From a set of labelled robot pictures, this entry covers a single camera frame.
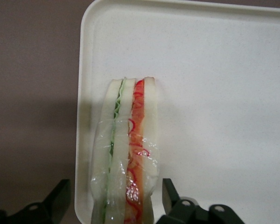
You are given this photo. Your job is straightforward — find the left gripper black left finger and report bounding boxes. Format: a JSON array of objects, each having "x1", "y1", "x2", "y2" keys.
[{"x1": 0, "y1": 179, "x2": 72, "y2": 224}]

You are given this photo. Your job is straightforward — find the triangle sandwich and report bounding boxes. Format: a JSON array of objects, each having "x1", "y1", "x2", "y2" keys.
[{"x1": 90, "y1": 76, "x2": 163, "y2": 224}]

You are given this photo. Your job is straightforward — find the cream plastic tray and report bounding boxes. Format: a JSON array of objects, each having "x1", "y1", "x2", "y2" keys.
[{"x1": 74, "y1": 0, "x2": 280, "y2": 224}]

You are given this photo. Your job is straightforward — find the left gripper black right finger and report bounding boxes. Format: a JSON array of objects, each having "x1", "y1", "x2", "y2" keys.
[{"x1": 156, "y1": 178, "x2": 210, "y2": 224}]

